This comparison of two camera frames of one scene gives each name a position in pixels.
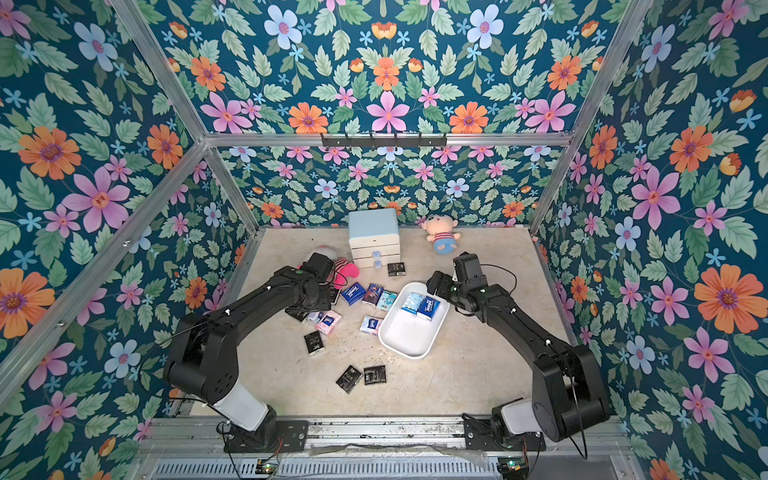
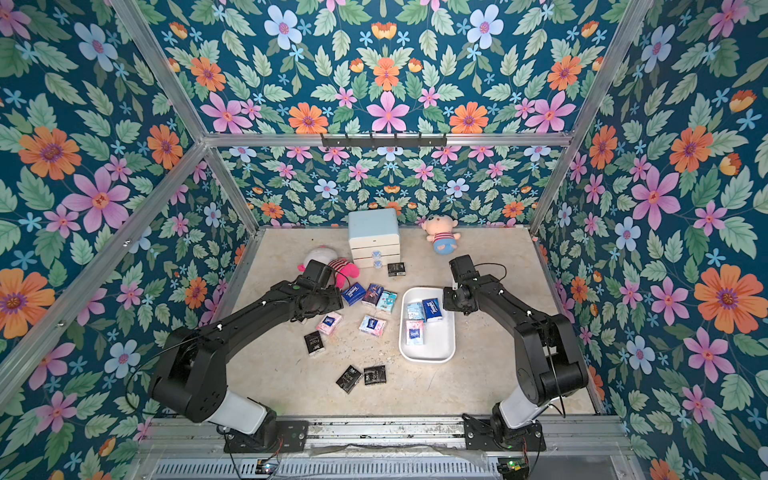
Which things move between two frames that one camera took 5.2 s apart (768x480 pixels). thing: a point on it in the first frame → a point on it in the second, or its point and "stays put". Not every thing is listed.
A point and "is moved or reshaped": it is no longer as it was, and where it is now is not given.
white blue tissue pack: x=370 y=325 stays put
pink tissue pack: x=329 y=322 stays put
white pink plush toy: x=343 y=268 stays put
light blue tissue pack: x=412 y=302 is moved or reshaped
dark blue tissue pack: x=428 y=308 is moved or reshaped
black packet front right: x=376 y=374 stays put
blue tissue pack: x=354 y=293 stays put
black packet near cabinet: x=396 y=269 stays put
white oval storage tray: x=413 y=320 is moved or reshaped
